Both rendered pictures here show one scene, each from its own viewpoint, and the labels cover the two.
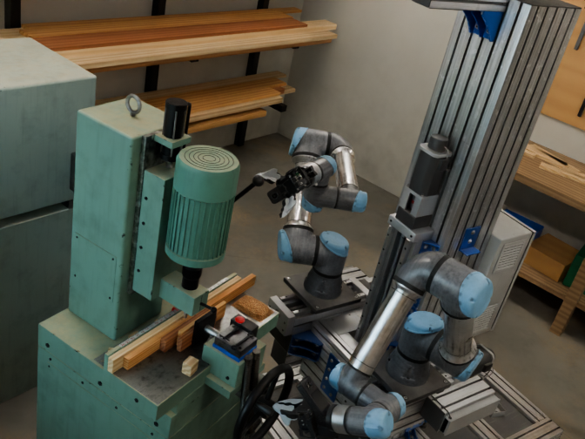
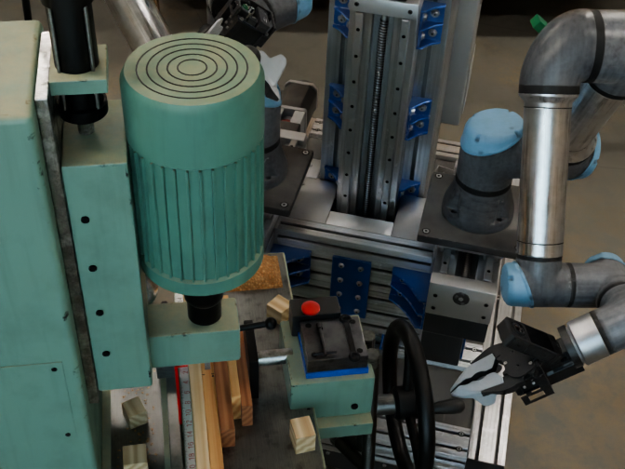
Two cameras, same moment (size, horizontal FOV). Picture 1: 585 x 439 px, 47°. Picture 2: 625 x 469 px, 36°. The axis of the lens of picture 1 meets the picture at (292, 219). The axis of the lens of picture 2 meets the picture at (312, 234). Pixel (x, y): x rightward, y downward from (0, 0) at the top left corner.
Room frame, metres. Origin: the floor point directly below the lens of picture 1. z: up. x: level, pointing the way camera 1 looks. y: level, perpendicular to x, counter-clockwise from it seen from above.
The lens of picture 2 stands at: (0.78, 0.75, 2.14)
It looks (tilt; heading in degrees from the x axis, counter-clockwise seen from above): 42 degrees down; 322
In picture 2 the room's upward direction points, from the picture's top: 3 degrees clockwise
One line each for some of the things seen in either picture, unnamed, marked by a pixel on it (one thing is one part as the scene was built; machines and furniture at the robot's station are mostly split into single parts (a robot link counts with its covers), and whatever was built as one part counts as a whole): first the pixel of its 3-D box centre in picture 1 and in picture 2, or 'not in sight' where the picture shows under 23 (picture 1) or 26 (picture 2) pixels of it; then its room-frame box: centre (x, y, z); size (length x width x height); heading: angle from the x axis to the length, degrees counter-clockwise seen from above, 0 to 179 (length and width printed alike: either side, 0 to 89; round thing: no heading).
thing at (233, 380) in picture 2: (202, 322); (230, 355); (1.69, 0.20, 0.93); 0.22 x 0.01 x 0.06; 153
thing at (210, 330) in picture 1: (211, 331); (269, 357); (1.63, 0.16, 0.95); 0.09 x 0.07 x 0.09; 153
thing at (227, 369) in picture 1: (233, 354); (325, 366); (1.59, 0.08, 0.91); 0.15 x 0.14 x 0.09; 153
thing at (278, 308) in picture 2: not in sight; (280, 310); (1.74, 0.07, 0.92); 0.03 x 0.03 x 0.03; 16
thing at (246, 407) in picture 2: (197, 332); (242, 375); (1.65, 0.21, 0.92); 0.17 x 0.02 x 0.05; 153
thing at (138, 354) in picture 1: (196, 316); (206, 351); (1.73, 0.23, 0.92); 0.62 x 0.02 x 0.04; 153
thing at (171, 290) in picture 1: (183, 294); (192, 334); (1.68, 0.28, 1.03); 0.14 x 0.07 x 0.09; 63
